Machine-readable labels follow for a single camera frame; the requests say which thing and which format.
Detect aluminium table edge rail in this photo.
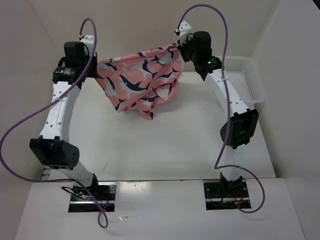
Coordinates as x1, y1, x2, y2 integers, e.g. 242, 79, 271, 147
39, 166, 51, 183

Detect white plastic mesh basket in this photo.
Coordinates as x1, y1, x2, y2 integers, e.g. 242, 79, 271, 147
224, 56, 266, 105

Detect pink shark print shorts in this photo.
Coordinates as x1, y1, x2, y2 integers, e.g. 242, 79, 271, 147
95, 43, 184, 120

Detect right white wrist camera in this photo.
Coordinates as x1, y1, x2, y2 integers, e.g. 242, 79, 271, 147
174, 20, 192, 46

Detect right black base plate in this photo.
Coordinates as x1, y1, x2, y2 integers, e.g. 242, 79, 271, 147
203, 181, 252, 211

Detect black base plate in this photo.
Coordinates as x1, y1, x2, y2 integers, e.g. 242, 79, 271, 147
62, 182, 117, 213
203, 181, 252, 211

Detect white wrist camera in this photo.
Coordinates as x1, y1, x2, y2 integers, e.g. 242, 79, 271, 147
79, 34, 95, 53
174, 20, 192, 46

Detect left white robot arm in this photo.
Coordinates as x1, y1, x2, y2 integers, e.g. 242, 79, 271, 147
29, 39, 100, 200

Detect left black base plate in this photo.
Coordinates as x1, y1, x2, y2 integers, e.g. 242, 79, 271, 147
62, 182, 117, 213

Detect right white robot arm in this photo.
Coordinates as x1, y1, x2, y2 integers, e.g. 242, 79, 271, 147
176, 30, 259, 198

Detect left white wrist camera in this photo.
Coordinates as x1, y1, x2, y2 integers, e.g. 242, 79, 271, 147
79, 34, 95, 53

